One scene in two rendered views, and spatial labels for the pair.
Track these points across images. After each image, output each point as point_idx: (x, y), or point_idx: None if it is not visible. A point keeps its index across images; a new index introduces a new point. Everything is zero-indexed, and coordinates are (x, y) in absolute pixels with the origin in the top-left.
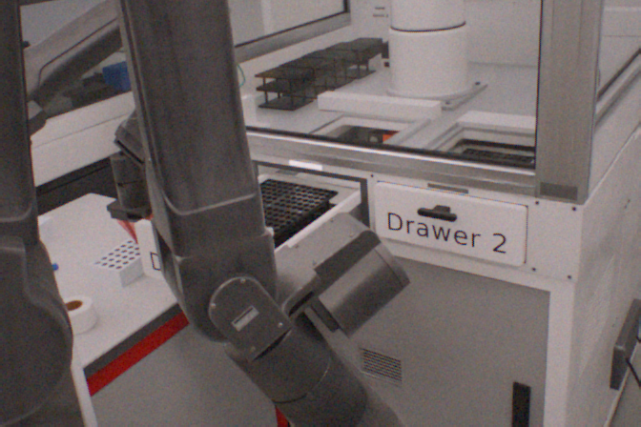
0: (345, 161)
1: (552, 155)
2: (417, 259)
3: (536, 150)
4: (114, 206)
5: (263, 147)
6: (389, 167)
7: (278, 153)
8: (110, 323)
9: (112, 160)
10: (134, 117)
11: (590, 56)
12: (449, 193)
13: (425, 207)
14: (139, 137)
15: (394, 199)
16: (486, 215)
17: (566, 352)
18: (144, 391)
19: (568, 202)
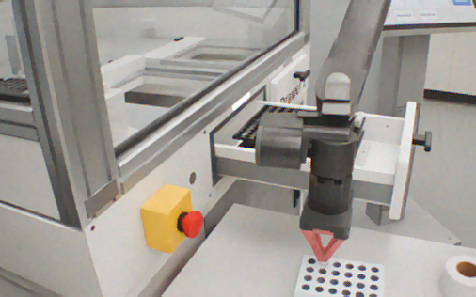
0: (260, 76)
1: (306, 19)
2: None
3: (303, 18)
4: (346, 217)
5: (219, 106)
6: (274, 64)
7: (228, 104)
8: (443, 263)
9: (355, 141)
10: (373, 48)
11: None
12: (290, 65)
13: (290, 80)
14: (366, 78)
15: (282, 85)
16: (302, 67)
17: None
18: None
19: (308, 42)
